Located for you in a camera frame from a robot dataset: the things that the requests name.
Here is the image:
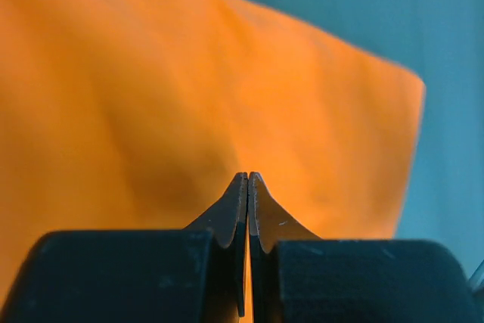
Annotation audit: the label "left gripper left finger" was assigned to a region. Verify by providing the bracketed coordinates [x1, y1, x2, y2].
[1, 173, 247, 323]

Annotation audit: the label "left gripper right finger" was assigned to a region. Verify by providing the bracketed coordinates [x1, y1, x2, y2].
[247, 172, 483, 322]

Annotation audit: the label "orange trousers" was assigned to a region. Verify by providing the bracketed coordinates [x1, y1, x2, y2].
[1, 0, 424, 310]

